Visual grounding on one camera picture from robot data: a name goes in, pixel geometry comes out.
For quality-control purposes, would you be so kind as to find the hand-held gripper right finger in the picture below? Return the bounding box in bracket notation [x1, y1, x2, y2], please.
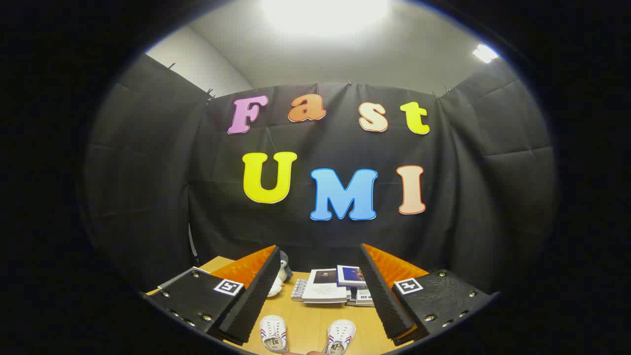
[358, 243, 496, 346]

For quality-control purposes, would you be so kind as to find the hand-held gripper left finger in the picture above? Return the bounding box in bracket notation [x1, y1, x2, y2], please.
[147, 245, 281, 345]

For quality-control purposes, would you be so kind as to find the white canvas shoe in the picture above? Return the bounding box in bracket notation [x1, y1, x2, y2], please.
[325, 319, 357, 355]
[259, 315, 289, 353]

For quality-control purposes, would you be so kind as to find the white duck plush toy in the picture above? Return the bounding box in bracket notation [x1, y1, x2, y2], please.
[267, 269, 287, 298]

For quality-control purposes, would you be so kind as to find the patterned spiral notebook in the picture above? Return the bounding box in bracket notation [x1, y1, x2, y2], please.
[291, 278, 310, 302]

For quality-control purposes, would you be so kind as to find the penguin plush toy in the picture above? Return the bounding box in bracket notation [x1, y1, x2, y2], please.
[278, 250, 294, 281]

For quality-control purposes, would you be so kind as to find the white book with portrait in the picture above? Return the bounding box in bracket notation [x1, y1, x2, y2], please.
[301, 268, 349, 304]

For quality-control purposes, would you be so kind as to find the small ceiling light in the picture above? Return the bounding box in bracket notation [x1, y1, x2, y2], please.
[472, 44, 500, 64]

